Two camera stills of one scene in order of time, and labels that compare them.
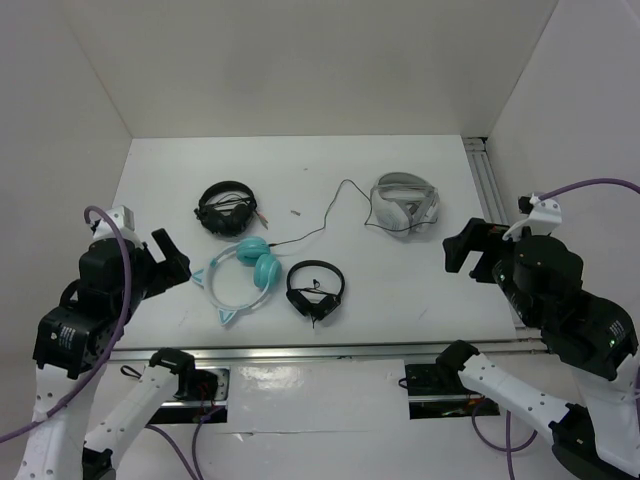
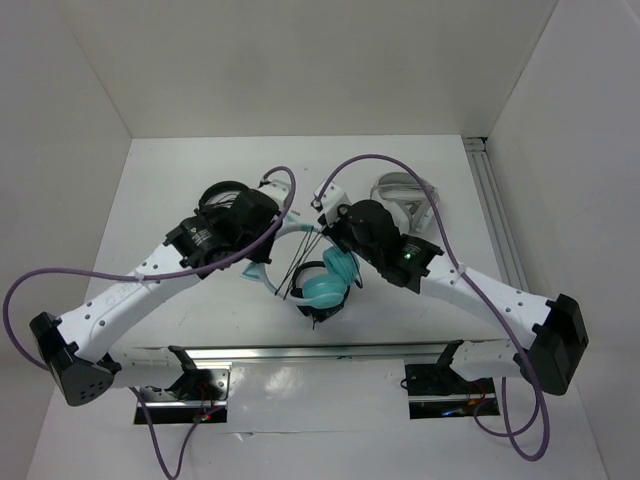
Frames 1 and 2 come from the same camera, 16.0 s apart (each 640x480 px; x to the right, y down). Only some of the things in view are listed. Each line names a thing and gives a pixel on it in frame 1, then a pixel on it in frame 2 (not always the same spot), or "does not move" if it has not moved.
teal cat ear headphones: x=249 y=251 -> x=327 y=285
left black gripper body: x=150 y=270 -> x=263 y=254
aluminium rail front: x=316 y=353 does not move
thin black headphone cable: x=368 y=224 -> x=313 y=239
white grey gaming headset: x=404 y=203 does not move
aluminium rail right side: x=484 y=178 does not move
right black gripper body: x=495 y=254 -> x=342 y=232
